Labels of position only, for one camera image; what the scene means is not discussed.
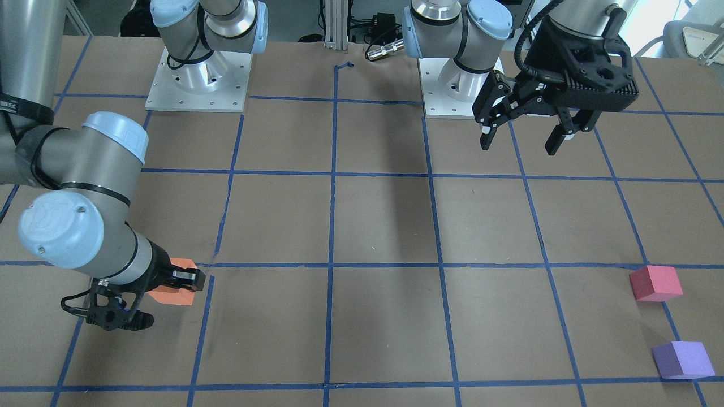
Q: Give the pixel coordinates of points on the purple foam block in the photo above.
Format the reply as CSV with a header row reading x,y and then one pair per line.
x,y
682,360

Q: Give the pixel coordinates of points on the orange foam block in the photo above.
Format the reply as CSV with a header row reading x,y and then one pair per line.
x,y
174,296

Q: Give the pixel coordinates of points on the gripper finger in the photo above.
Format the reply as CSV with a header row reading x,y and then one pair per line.
x,y
584,120
191,279

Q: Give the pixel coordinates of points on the silver cylindrical connector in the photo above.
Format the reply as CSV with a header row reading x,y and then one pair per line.
x,y
377,52

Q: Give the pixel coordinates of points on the red foam block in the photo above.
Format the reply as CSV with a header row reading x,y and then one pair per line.
x,y
655,283

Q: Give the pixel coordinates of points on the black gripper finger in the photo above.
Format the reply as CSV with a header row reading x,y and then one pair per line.
x,y
494,104

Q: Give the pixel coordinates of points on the brown paper table cover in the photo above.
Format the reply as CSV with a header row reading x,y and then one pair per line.
x,y
360,253

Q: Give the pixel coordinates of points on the aluminium frame post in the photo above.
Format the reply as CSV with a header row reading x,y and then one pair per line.
x,y
336,15

